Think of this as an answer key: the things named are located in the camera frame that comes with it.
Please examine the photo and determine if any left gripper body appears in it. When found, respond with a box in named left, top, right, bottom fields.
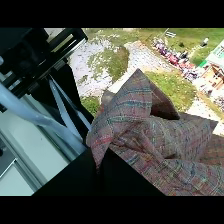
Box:
left=0, top=28, right=90, bottom=102

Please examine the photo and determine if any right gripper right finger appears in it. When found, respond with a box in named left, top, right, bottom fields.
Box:
left=101, top=147, right=165, bottom=197

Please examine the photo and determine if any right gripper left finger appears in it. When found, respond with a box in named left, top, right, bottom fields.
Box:
left=33, top=148, right=102, bottom=197

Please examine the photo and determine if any pink checked shirt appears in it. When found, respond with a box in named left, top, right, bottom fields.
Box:
left=85, top=68, right=224, bottom=197

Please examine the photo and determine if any white clothes rack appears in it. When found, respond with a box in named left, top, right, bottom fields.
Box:
left=0, top=77, right=93, bottom=156

